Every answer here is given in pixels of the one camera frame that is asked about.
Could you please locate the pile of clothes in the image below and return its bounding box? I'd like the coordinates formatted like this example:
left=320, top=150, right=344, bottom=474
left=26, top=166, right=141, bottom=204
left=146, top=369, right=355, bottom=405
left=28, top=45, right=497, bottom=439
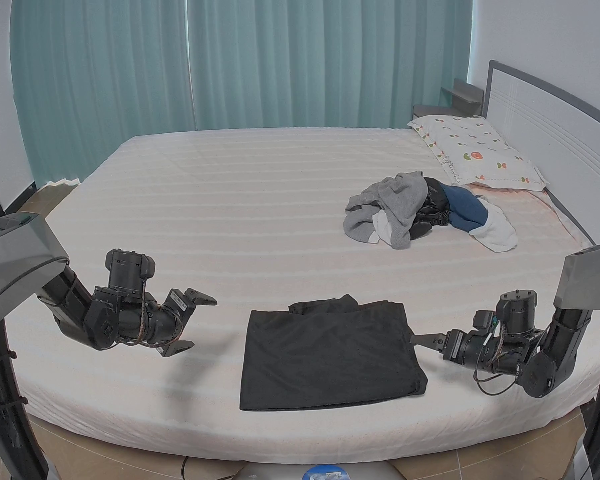
left=343, top=170, right=518, bottom=254

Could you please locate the bed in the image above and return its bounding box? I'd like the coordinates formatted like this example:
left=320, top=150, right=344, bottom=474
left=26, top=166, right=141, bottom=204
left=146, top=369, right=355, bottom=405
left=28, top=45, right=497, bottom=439
left=2, top=59, right=600, bottom=454

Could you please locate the grey bedside table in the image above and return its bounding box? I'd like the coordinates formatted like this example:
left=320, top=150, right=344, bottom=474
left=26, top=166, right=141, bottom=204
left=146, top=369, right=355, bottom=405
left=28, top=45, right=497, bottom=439
left=412, top=79, right=483, bottom=119

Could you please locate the blue-green curtain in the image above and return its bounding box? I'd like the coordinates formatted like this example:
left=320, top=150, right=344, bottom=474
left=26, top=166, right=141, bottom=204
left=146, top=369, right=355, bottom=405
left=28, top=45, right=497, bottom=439
left=187, top=0, right=473, bottom=130
left=10, top=0, right=197, bottom=189

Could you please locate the black T-shirt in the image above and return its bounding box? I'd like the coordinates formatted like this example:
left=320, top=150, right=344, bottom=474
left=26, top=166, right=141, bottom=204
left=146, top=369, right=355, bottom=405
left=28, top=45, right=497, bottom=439
left=239, top=294, right=428, bottom=412

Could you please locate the white printed pillow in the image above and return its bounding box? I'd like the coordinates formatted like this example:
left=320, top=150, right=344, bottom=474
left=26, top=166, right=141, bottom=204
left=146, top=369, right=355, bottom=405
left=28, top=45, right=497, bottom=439
left=407, top=114, right=550, bottom=191

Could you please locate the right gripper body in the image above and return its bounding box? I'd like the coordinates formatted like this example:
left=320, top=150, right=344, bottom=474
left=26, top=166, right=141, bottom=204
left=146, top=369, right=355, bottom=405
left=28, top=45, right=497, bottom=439
left=442, top=328, right=492, bottom=368

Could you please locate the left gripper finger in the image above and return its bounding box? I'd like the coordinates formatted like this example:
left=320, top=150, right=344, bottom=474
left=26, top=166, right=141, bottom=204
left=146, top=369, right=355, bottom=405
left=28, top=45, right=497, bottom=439
left=185, top=288, right=219, bottom=308
left=157, top=340, right=195, bottom=359

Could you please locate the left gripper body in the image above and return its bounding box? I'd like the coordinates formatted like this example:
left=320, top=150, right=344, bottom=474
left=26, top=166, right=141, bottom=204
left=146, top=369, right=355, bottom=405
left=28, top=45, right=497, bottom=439
left=144, top=288, right=198, bottom=357

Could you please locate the black cable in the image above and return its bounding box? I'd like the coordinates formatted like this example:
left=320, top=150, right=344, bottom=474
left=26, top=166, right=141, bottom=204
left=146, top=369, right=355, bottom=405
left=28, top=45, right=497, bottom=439
left=179, top=455, right=241, bottom=480

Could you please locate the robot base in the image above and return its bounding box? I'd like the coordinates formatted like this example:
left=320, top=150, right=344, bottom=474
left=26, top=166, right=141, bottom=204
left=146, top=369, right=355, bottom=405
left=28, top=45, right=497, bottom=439
left=240, top=460, right=398, bottom=480

